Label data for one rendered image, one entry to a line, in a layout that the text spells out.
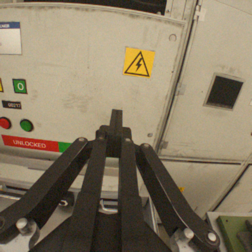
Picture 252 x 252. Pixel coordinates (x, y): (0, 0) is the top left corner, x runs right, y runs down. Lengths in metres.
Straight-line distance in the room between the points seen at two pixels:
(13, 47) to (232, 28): 0.74
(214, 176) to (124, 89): 0.95
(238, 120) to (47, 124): 0.87
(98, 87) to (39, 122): 0.17
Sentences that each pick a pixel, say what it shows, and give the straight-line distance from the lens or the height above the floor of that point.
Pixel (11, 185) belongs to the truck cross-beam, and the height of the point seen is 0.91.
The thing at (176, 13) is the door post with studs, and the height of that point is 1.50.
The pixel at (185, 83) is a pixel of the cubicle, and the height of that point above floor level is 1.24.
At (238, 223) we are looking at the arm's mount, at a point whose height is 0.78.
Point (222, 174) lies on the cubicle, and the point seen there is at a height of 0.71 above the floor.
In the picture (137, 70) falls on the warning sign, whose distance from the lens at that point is 0.29.
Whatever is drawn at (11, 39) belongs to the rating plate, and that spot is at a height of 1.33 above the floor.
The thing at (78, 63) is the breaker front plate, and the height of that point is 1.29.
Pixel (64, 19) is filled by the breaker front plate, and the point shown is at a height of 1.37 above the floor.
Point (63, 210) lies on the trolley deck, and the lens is 0.56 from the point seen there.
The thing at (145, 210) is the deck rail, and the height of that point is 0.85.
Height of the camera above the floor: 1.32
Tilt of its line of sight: 28 degrees down
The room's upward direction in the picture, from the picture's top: 9 degrees clockwise
